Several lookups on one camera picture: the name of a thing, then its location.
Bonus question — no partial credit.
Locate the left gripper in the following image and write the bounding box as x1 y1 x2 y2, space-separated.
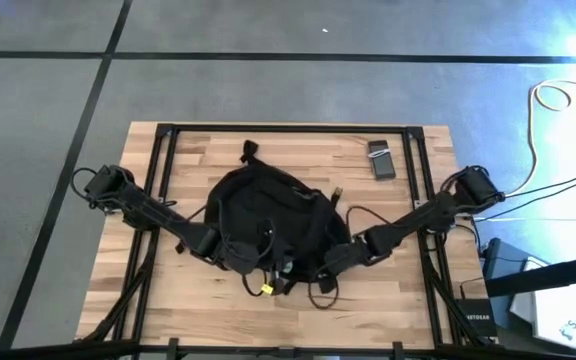
217 239 282 296

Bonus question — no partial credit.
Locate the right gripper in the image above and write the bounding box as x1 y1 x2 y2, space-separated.
319 242 372 295

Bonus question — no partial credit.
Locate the black backpack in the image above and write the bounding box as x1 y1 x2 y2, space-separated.
175 139 354 297

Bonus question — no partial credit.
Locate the black phone with white cable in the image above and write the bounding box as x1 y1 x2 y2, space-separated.
367 139 398 180

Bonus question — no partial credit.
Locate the grey blue box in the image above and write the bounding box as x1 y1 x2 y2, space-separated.
481 237 544 301

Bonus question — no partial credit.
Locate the black metal bar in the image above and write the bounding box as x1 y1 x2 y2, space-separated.
485 252 576 299

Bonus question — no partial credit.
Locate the white box with blue logo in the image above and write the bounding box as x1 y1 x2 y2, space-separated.
510 256 576 357

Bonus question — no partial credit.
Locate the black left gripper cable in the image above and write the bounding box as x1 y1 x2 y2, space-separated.
240 272 269 298

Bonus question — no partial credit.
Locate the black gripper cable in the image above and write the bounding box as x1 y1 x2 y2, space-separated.
307 277 340 310
240 272 269 298

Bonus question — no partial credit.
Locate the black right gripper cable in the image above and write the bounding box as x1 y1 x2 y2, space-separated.
307 277 340 310

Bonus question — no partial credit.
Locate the black Netgear network switch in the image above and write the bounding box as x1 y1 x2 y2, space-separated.
455 298 498 339

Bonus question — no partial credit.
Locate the black metal table frame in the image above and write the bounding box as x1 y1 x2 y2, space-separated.
0 122 576 360

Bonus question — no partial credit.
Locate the thin white floor cable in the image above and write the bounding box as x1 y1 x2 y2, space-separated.
472 214 576 223

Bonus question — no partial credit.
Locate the thick white floor cable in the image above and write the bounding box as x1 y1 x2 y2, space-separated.
526 78 576 197

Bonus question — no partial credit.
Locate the black floor cable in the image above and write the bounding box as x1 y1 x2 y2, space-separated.
475 174 576 221
502 168 576 201

